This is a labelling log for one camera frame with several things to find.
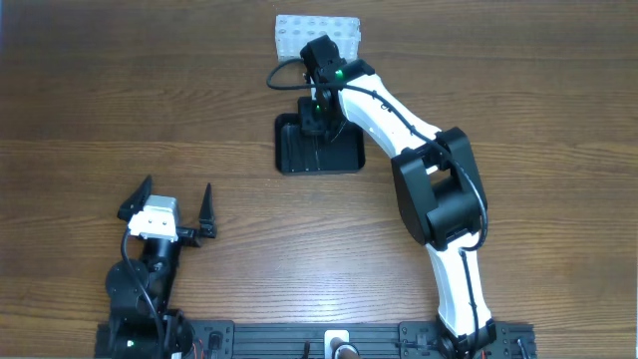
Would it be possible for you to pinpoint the black cable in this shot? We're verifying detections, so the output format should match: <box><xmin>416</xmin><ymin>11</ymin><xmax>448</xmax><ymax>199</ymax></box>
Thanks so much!
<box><xmin>120</xmin><ymin>228</ymin><xmax>167</xmax><ymax>359</ymax></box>
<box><xmin>265</xmin><ymin>57</ymin><xmax>490</xmax><ymax>253</ymax></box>

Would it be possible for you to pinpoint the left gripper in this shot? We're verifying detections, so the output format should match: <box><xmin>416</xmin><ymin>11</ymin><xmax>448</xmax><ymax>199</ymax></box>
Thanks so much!
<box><xmin>116</xmin><ymin>174</ymin><xmax>219</xmax><ymax>248</ymax></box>

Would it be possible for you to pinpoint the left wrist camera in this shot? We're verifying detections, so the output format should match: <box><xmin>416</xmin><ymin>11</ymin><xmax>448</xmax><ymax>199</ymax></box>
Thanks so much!
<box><xmin>126</xmin><ymin>193</ymin><xmax>181</xmax><ymax>244</ymax></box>

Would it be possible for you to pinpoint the black tray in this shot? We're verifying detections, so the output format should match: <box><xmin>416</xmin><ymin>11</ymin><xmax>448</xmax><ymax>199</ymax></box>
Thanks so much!
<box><xmin>274</xmin><ymin>112</ymin><xmax>367</xmax><ymax>177</ymax></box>

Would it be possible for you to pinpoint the mounting rail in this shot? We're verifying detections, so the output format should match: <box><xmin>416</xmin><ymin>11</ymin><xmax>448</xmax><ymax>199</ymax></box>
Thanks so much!
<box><xmin>94</xmin><ymin>320</ymin><xmax>538</xmax><ymax>359</ymax></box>

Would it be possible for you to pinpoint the white test tube rack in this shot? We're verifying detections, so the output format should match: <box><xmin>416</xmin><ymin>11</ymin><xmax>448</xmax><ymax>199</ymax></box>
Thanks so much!
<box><xmin>273</xmin><ymin>13</ymin><xmax>362</xmax><ymax>64</ymax></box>

